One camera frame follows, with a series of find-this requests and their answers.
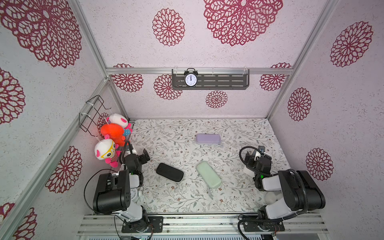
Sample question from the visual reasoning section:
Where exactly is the white round table clock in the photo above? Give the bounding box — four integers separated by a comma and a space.
131, 188, 142, 203

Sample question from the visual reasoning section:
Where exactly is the white pink plush doll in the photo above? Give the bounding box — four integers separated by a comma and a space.
107, 114, 133, 137

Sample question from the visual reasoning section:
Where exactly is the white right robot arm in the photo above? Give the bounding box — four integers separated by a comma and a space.
239, 146, 326, 223

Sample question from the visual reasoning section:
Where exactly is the white plush with yellow glasses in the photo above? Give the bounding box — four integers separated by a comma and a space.
94, 139, 122, 168

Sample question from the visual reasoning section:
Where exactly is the black alarm clock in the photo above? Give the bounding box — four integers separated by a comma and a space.
184, 68, 199, 87

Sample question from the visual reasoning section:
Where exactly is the mint umbrella case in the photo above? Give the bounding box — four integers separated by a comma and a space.
197, 161, 222, 189

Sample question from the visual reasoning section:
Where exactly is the black umbrella case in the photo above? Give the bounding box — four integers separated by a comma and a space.
156, 163, 184, 183

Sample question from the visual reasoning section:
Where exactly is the white rimmed grey tray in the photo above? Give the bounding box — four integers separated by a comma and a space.
244, 150, 273, 175

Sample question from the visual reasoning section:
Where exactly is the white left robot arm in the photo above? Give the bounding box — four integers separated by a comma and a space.
92, 149, 150, 228

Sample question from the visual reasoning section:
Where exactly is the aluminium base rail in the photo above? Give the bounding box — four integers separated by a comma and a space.
76, 212, 329, 240

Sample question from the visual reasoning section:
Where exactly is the grey husky plush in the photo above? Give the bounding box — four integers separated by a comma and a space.
264, 191, 284, 205

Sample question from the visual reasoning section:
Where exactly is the orange plush whale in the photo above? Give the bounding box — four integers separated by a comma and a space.
100, 123, 127, 147

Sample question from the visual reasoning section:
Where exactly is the black wire wall rack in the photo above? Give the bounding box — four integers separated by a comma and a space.
78, 95, 112, 138

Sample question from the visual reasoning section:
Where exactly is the grey wall shelf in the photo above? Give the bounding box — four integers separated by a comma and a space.
171, 69, 250, 91

